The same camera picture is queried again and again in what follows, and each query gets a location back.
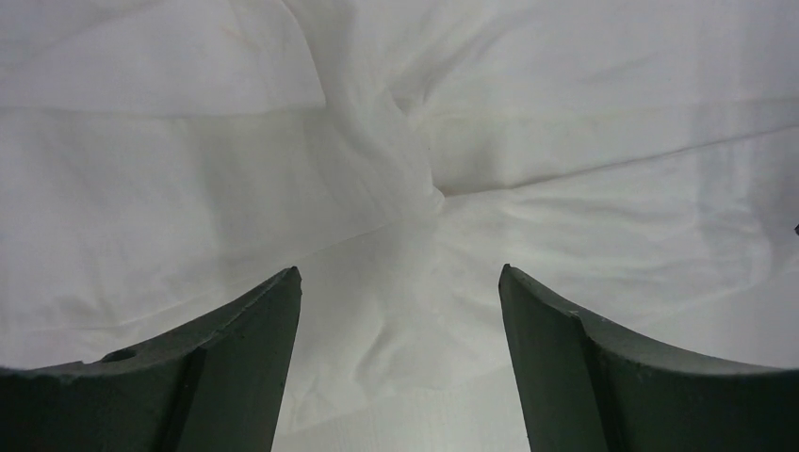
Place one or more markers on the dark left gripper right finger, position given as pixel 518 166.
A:
pixel 587 383

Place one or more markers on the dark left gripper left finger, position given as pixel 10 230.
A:
pixel 215 383

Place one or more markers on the white t shirt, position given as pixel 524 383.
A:
pixel 161 158

